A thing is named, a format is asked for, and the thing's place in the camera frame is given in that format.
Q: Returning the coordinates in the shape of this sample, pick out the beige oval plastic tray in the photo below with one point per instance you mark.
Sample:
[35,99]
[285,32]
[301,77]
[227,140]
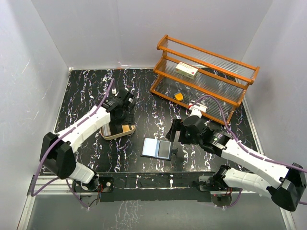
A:
[118,131]

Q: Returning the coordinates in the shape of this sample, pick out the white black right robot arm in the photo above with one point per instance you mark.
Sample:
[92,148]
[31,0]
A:
[284,185]

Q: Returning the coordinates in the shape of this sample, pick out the white black small device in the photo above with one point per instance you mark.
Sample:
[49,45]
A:
[193,105]

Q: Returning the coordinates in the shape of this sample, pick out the black blue card holder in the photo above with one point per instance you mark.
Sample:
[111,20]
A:
[151,147]

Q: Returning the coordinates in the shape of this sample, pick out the stack of credit cards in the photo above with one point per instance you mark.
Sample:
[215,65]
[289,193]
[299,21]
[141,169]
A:
[105,130]

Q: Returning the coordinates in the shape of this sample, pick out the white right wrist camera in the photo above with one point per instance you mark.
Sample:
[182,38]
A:
[195,112]

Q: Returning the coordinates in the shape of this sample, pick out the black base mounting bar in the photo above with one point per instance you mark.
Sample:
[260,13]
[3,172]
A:
[154,186]

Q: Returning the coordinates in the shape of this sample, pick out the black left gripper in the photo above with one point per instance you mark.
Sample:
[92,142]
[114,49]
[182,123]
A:
[128,120]

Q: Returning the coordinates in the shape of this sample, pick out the white red small box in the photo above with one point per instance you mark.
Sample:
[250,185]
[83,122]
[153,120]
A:
[186,70]

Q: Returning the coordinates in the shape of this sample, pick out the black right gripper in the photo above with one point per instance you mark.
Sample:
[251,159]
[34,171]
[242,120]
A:
[177,125]

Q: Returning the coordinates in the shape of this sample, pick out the orange wooden shelf rack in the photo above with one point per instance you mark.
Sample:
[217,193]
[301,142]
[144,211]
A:
[222,80]

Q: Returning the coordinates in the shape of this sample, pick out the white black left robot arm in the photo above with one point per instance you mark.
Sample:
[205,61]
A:
[57,153]

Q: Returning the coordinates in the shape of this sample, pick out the small orange yellow block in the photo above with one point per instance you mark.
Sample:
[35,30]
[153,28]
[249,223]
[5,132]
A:
[179,96]

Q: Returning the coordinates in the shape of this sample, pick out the black credit card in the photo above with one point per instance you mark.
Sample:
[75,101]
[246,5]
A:
[164,149]

